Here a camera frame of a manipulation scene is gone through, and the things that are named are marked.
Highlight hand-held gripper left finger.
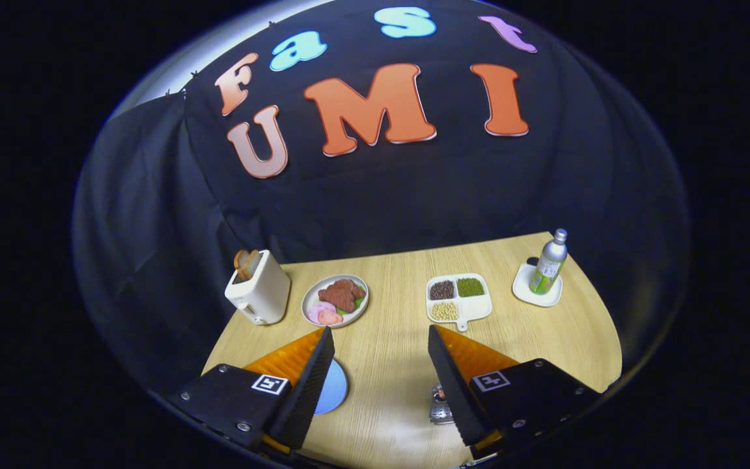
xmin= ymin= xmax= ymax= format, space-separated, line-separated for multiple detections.
xmin=168 ymin=326 xmax=337 ymax=457

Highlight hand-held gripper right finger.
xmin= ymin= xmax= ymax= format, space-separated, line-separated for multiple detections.
xmin=427 ymin=324 xmax=604 ymax=460

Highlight blue round plate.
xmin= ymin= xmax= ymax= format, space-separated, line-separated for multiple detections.
xmin=313 ymin=360 xmax=349 ymax=416

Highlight pink ham slices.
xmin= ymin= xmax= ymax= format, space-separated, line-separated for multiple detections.
xmin=307 ymin=301 xmax=344 ymax=326

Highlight white divided dish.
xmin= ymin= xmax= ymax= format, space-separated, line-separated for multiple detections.
xmin=426 ymin=273 xmax=493 ymax=332

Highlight beige food plate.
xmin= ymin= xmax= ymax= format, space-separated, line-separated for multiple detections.
xmin=301 ymin=274 xmax=370 ymax=328

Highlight brown meat steak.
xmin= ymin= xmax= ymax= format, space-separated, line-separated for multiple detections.
xmin=318 ymin=279 xmax=366 ymax=313

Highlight white toaster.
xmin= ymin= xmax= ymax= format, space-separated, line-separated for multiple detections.
xmin=225 ymin=250 xmax=292 ymax=326

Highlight small white tray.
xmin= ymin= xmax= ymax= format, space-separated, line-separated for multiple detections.
xmin=512 ymin=262 xmax=564 ymax=307

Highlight silver bottle with green label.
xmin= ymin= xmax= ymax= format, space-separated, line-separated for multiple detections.
xmin=529 ymin=228 xmax=569 ymax=295

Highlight black backdrop cloth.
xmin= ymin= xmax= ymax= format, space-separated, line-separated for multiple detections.
xmin=72 ymin=0 xmax=691 ymax=391

